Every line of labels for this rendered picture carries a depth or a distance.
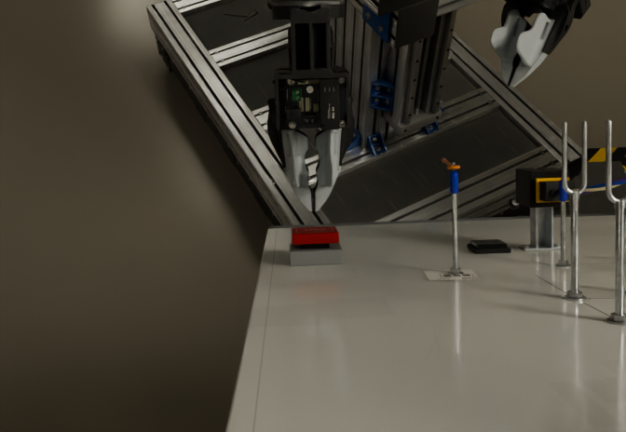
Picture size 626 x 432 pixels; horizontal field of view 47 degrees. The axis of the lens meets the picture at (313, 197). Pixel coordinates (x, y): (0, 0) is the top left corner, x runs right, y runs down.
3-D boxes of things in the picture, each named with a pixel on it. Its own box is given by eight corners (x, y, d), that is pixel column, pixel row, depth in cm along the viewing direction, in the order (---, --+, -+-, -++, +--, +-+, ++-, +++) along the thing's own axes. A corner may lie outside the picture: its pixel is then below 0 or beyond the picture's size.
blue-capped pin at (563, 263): (567, 264, 72) (567, 178, 71) (573, 267, 70) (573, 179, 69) (552, 264, 72) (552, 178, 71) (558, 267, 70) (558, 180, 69)
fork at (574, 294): (566, 302, 57) (566, 121, 55) (558, 296, 58) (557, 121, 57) (591, 300, 57) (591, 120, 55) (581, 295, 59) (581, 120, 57)
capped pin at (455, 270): (457, 271, 70) (455, 161, 69) (467, 274, 68) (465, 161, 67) (444, 273, 69) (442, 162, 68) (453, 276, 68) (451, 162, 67)
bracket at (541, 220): (558, 246, 82) (558, 202, 82) (565, 249, 80) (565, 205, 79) (518, 248, 82) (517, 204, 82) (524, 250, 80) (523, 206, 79)
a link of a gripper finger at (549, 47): (519, 47, 89) (542, -21, 88) (525, 51, 91) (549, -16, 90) (553, 52, 86) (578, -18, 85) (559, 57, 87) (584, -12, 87)
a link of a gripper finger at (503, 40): (469, 72, 89) (495, -2, 88) (493, 84, 93) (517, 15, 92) (491, 75, 87) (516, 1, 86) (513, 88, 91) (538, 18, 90)
